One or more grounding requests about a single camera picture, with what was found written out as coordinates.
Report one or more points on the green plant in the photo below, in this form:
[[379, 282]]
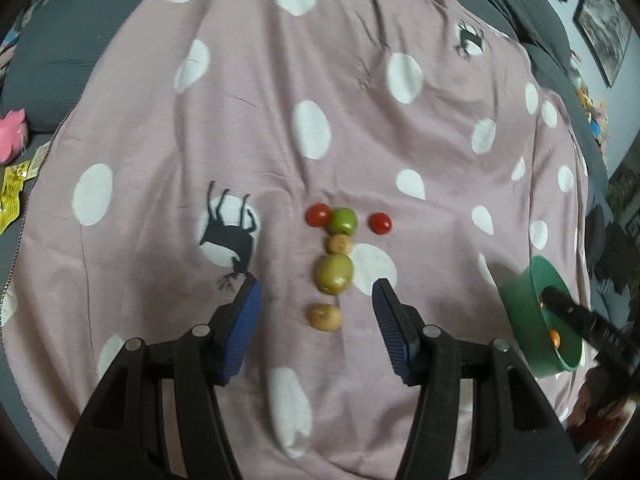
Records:
[[622, 190]]

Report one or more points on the small tan fruit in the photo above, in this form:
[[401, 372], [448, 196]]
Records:
[[339, 244]]

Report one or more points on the large green fruit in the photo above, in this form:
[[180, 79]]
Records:
[[333, 273]]

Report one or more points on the yellow packet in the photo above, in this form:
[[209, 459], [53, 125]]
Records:
[[12, 190]]

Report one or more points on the orange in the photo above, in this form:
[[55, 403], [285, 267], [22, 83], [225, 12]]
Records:
[[554, 338]]

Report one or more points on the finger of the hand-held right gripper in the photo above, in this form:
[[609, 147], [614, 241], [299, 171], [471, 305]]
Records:
[[570, 312]]

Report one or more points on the grey sofa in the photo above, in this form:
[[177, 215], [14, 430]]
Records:
[[60, 50]]

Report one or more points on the green plastic bowl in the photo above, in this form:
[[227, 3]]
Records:
[[525, 320]]

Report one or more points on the pink polka dot blanket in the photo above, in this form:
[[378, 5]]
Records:
[[250, 110]]

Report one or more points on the red cherry tomato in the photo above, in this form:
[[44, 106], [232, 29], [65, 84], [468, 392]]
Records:
[[380, 223], [317, 215]]

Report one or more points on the yellow fruit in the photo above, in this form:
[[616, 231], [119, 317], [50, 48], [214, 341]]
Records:
[[324, 317]]

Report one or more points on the black clothing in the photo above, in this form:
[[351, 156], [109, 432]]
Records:
[[600, 245]]

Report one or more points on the pink plush toy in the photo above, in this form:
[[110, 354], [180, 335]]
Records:
[[10, 132]]

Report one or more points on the small green fruit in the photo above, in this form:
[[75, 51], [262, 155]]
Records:
[[343, 220]]

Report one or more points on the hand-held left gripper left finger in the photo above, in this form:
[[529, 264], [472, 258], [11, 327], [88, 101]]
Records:
[[245, 320]]

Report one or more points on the pile of plush toys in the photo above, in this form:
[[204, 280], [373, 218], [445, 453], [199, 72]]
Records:
[[592, 110]]

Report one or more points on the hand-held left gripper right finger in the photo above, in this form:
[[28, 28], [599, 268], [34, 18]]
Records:
[[390, 325]]

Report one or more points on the large framed picture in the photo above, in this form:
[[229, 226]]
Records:
[[602, 25]]

